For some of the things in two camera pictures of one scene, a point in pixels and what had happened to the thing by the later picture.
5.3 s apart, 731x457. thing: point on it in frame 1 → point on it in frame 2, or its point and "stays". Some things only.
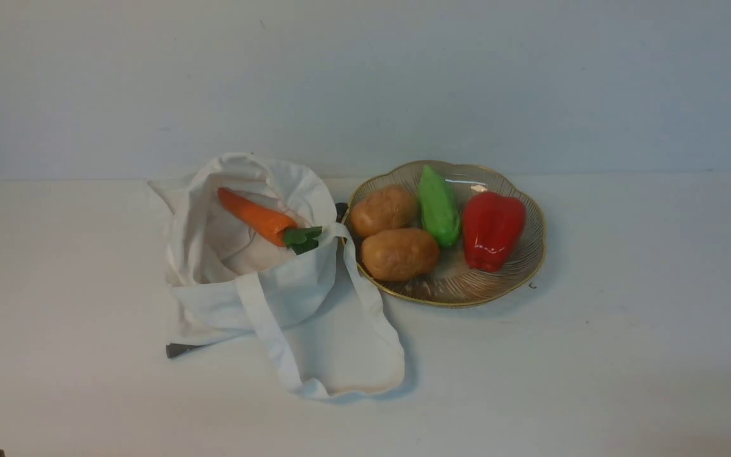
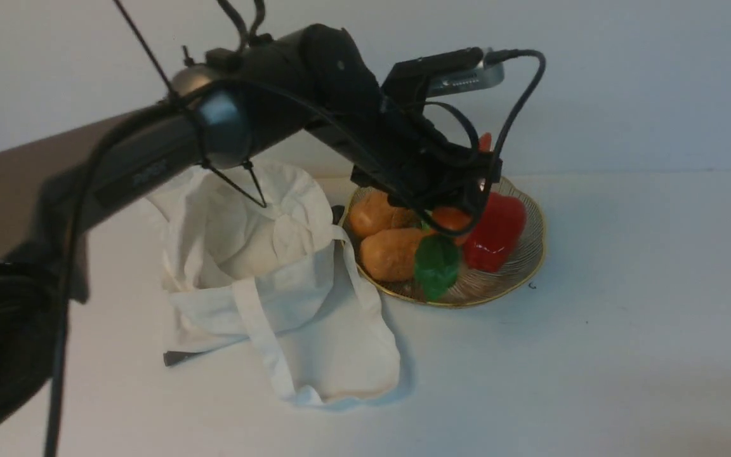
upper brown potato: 384,207 stays
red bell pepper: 492,226 stays
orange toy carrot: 279,228 → 437,254
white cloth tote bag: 318,310 stays
